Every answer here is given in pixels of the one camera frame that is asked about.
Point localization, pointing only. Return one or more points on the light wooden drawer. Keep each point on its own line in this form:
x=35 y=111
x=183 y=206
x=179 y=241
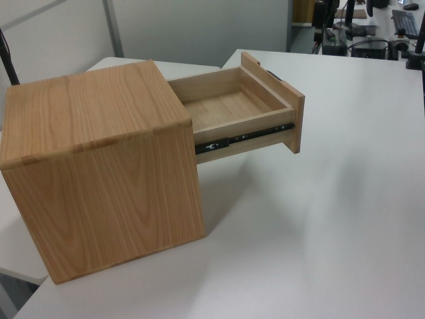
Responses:
x=232 y=109

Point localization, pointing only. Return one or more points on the light wooden cabinet box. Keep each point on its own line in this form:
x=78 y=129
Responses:
x=99 y=149

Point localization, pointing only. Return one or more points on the black computer box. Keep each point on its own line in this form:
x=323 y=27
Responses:
x=370 y=50

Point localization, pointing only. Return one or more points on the black monitor stand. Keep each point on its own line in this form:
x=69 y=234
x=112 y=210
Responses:
x=352 y=26

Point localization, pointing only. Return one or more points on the thin black stand pole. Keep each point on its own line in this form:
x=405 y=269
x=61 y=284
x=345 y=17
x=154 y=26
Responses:
x=8 y=63

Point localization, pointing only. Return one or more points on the black computer keyboard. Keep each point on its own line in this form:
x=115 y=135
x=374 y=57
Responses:
x=405 y=21

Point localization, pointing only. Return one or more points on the black computer mouse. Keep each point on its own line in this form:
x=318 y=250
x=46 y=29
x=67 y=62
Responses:
x=411 y=6

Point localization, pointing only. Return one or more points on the black metal drawer slide rail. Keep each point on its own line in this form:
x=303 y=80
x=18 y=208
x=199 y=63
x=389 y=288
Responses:
x=212 y=146

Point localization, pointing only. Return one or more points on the grey partition frame post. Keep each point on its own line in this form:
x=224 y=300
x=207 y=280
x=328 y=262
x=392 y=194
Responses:
x=114 y=30

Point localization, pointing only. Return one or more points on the black table clamp mount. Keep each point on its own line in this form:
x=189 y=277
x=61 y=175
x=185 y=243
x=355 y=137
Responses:
x=415 y=60

